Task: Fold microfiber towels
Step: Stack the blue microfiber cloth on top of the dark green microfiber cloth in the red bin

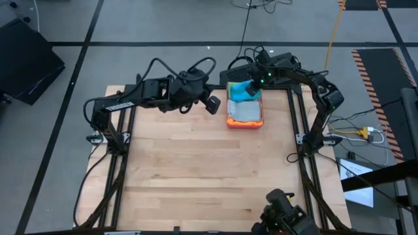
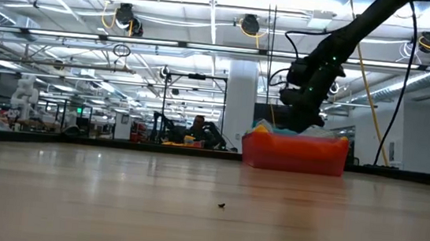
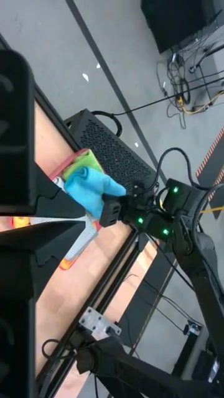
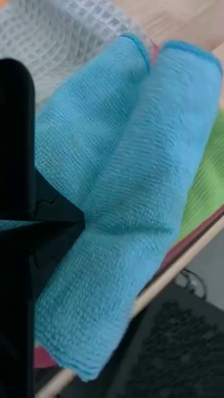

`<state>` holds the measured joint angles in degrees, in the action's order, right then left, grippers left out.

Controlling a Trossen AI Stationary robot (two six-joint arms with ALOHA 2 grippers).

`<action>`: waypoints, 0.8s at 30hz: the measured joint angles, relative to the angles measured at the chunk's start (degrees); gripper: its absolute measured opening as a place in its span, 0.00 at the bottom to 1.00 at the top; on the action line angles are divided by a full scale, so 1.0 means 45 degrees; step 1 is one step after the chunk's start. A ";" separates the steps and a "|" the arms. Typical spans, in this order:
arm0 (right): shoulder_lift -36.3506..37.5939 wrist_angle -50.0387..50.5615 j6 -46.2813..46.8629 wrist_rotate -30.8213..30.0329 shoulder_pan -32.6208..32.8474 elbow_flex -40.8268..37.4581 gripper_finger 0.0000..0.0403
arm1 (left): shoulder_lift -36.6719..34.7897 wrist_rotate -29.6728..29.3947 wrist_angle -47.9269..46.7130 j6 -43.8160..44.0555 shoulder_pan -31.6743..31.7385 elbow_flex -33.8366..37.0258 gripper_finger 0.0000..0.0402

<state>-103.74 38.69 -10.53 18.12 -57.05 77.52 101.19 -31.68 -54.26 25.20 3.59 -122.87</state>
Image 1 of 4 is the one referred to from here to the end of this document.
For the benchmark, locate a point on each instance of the white printed sheet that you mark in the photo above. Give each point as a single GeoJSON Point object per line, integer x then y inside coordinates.
{"type": "Point", "coordinates": [359, 196]}

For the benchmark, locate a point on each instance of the black stand beam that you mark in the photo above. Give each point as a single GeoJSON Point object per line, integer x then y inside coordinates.
{"type": "Point", "coordinates": [409, 130]}

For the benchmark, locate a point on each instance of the hazard-striped black floor mat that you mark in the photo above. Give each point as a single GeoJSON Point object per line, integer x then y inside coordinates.
{"type": "Point", "coordinates": [382, 81]}
{"type": "Point", "coordinates": [362, 4]}

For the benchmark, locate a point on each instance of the black metal table frame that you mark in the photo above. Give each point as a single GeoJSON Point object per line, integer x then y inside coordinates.
{"type": "Point", "coordinates": [196, 163]}

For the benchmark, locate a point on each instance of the red plastic tray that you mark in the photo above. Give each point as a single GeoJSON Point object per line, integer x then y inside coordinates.
{"type": "Point", "coordinates": [245, 127]}

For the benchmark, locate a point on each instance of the silver base bracket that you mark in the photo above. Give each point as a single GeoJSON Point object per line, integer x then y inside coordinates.
{"type": "Point", "coordinates": [333, 140]}
{"type": "Point", "coordinates": [96, 139]}

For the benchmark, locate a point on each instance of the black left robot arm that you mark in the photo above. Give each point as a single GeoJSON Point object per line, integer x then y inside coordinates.
{"type": "Point", "coordinates": [137, 98]}

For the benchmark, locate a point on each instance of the blue microfiber towel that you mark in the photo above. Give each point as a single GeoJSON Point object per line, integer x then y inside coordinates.
{"type": "Point", "coordinates": [240, 91]}

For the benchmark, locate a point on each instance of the short white bar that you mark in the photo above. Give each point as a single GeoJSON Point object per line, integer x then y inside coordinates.
{"type": "Point", "coordinates": [122, 233]}

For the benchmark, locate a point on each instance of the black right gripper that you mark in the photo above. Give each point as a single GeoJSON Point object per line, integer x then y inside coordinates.
{"type": "Point", "coordinates": [263, 78]}

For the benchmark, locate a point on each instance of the black perforated computer case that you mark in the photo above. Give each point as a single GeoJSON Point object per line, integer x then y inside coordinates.
{"type": "Point", "coordinates": [235, 73]}

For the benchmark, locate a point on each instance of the orange microfiber towel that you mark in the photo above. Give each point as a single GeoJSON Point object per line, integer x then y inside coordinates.
{"type": "Point", "coordinates": [245, 123]}

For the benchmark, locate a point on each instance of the large black case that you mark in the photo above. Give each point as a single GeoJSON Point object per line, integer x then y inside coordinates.
{"type": "Point", "coordinates": [26, 62]}

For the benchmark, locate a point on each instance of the grey microfiber towel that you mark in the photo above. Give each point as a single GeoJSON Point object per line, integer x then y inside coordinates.
{"type": "Point", "coordinates": [245, 111]}

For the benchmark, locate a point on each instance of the black table-edge bracket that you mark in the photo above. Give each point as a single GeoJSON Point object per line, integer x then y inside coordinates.
{"type": "Point", "coordinates": [176, 229]}

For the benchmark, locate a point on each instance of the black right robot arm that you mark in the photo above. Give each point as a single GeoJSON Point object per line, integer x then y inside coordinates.
{"type": "Point", "coordinates": [316, 98]}

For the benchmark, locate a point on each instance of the yellow plug connector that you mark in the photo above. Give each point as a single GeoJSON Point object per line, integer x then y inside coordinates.
{"type": "Point", "coordinates": [364, 133]}

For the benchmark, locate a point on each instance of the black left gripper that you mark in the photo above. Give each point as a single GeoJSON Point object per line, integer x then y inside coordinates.
{"type": "Point", "coordinates": [196, 89]}

